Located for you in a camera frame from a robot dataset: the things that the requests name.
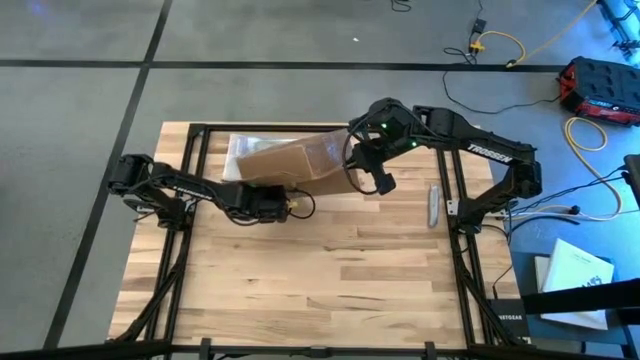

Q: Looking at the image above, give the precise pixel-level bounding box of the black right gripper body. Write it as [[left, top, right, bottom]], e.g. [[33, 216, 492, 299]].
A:
[[347, 136, 402, 175]]

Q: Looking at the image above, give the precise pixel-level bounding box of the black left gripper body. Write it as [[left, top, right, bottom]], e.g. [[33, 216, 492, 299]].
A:
[[247, 185, 292, 225]]

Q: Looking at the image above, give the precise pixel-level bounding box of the taped brown cardboard box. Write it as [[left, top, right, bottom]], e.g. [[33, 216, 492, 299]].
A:
[[236, 128, 374, 197]]

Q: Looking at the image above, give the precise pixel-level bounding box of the clear bubble wrap bag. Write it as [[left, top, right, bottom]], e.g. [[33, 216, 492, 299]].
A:
[[221, 132, 301, 182]]

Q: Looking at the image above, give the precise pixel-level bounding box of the box opener tool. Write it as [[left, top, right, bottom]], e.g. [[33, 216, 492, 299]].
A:
[[426, 183, 441, 230]]

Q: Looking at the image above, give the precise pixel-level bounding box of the white booklet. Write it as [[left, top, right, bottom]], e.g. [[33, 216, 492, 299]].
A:
[[533, 238, 616, 331]]

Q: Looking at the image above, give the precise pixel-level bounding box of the red black tool case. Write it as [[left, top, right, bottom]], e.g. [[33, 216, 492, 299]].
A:
[[558, 55, 640, 127]]

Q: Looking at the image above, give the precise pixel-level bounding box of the black device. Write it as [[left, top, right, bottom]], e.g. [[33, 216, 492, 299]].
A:
[[622, 153, 640, 209]]

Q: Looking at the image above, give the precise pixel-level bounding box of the light blue metal stand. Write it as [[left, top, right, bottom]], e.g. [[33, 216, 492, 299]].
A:
[[597, 0, 640, 51]]

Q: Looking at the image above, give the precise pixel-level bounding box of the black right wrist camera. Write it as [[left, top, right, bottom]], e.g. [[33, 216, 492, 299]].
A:
[[374, 169, 397, 196]]

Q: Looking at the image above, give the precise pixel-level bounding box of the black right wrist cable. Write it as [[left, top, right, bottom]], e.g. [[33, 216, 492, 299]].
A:
[[341, 119, 381, 195]]

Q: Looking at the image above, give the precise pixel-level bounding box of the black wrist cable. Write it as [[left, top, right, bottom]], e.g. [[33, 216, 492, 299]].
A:
[[341, 119, 381, 195], [287, 188, 317, 221]]

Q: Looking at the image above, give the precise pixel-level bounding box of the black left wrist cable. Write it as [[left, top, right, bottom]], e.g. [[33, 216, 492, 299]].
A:
[[287, 188, 317, 221]]

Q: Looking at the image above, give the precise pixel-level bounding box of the black floor cable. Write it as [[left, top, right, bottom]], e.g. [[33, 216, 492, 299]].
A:
[[442, 47, 562, 116]]

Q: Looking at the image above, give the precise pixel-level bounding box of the yellow extension cable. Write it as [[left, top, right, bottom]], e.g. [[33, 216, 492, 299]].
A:
[[468, 0, 600, 69]]

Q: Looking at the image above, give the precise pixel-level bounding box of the yellow coiled cable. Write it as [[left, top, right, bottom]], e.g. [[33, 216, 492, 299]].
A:
[[563, 116, 625, 222]]

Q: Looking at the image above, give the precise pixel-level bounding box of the black cable bundle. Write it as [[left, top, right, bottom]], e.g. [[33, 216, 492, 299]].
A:
[[499, 167, 631, 236]]

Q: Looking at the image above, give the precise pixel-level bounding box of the black network switch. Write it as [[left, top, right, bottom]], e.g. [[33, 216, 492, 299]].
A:
[[492, 298, 531, 339]]

